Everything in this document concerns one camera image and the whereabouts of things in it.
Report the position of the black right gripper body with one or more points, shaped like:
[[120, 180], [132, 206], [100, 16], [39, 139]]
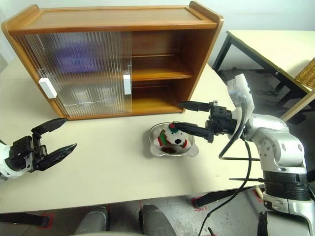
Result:
[[221, 120]]

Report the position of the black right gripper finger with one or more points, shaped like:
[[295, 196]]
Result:
[[197, 106], [194, 129]]

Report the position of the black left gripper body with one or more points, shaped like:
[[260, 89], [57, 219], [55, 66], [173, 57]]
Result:
[[23, 155]]

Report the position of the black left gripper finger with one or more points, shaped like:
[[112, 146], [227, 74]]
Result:
[[49, 126], [59, 155]]

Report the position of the purple tissue pack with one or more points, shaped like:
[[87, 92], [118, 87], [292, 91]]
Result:
[[76, 60]]

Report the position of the ribbed glass sliding door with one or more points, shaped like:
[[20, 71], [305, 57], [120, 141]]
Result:
[[29, 49], [123, 49]]

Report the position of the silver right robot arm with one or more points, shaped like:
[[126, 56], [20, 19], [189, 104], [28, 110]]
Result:
[[280, 147]]

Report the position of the wooden cabinet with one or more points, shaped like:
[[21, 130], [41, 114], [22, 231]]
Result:
[[110, 18]]

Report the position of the bear-shaped metal bowl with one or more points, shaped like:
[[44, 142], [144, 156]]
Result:
[[157, 151]]

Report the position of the black metal table leg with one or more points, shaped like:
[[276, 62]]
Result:
[[226, 194], [22, 220]]

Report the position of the dark grey rounded shape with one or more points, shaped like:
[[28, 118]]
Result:
[[92, 220], [156, 220]]

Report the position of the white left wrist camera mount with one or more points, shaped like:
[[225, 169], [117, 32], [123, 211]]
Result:
[[7, 172]]

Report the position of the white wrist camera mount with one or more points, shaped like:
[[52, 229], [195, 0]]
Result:
[[242, 98], [7, 172]]

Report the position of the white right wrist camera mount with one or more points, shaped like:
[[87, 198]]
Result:
[[242, 98]]

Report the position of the beige table with black frame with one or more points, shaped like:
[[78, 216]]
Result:
[[258, 41]]

